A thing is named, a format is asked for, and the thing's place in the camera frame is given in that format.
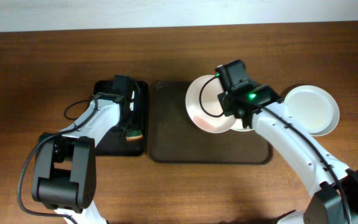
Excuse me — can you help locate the cream plate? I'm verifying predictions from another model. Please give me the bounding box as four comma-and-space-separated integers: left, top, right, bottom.
230, 119, 252, 132

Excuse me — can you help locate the orange green sponge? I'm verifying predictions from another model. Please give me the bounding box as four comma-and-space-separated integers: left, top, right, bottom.
125, 129, 144, 141

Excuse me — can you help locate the pale green plate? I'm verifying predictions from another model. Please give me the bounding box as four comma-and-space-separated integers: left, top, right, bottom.
284, 85, 340, 136

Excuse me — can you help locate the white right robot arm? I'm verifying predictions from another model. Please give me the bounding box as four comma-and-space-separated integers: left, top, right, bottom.
215, 60, 358, 224

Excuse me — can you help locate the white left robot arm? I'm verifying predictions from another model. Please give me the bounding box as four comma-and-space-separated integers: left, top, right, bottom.
29, 75, 146, 223

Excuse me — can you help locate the black small tray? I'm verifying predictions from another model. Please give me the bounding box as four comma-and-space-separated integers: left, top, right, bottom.
93, 75, 148, 156

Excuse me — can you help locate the brown serving tray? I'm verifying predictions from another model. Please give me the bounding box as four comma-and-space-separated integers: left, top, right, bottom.
147, 82, 273, 165

